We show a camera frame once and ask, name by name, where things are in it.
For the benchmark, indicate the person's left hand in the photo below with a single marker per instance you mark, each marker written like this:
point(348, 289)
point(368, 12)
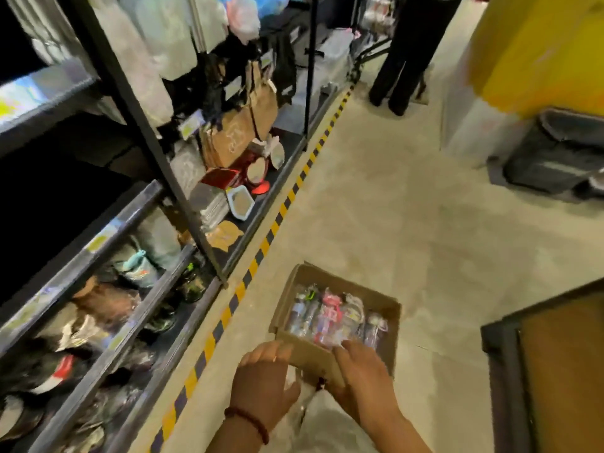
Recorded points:
point(262, 386)

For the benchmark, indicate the person's right hand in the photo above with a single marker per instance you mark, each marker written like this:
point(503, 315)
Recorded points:
point(368, 386)

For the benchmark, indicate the brown cardboard box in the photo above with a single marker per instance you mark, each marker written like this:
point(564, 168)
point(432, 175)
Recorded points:
point(306, 356)

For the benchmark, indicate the black metal store shelving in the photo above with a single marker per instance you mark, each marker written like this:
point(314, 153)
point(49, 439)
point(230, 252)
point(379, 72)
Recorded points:
point(56, 283)

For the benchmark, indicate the person's light grey trousers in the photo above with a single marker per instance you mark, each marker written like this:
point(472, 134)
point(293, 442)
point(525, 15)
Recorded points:
point(330, 429)

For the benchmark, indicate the tan bear shaped item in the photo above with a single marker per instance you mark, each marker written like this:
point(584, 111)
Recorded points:
point(224, 235)

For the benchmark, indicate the white blue framed mirror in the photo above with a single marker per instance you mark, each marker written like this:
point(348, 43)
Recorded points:
point(240, 202)

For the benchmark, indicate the stack of clear plastic packs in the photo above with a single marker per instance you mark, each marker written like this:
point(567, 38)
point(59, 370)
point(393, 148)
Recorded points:
point(210, 207)

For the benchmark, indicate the black wooden display stand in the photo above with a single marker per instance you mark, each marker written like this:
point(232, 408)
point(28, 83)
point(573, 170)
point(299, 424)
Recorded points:
point(557, 372)

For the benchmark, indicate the red round mirror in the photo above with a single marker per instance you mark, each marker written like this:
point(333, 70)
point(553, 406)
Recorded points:
point(257, 172)

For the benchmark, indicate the clear bear print pouch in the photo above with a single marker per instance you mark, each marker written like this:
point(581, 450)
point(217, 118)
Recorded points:
point(189, 169)

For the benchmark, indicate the white oval mirror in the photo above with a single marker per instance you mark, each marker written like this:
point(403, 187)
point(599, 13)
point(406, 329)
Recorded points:
point(277, 155)

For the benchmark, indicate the grey flat pack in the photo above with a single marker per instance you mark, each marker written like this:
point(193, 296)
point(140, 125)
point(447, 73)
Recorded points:
point(306, 108)

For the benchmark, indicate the dark grey bin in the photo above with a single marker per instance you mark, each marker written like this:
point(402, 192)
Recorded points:
point(552, 155)

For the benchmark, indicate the white hanging cloth packs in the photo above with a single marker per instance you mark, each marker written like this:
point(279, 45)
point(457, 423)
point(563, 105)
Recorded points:
point(132, 65)

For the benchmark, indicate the row of hanging pastel pouches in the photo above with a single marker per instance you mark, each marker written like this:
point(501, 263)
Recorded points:
point(170, 32)

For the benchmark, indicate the yellow white pillar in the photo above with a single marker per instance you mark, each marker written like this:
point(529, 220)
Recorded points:
point(519, 51)

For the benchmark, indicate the blue pink fluffy sponges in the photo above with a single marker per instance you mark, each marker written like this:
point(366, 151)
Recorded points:
point(250, 14)

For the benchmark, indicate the yellow white price label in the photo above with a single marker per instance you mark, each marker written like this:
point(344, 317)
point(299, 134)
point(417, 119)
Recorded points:
point(19, 101)

